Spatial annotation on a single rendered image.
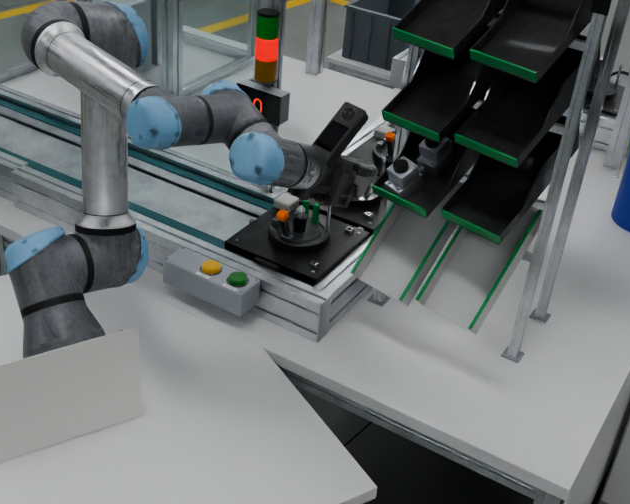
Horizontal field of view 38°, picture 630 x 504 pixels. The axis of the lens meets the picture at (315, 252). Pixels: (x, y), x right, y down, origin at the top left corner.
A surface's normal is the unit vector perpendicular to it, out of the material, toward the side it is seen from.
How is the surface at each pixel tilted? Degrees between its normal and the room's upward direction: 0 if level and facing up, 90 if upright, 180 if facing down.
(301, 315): 90
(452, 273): 45
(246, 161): 65
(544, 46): 25
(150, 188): 0
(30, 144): 0
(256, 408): 0
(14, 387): 90
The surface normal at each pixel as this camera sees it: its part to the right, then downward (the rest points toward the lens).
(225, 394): 0.08, -0.83
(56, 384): 0.52, 0.50
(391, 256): -0.41, -0.33
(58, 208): -0.52, 0.43
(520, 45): -0.21, -0.60
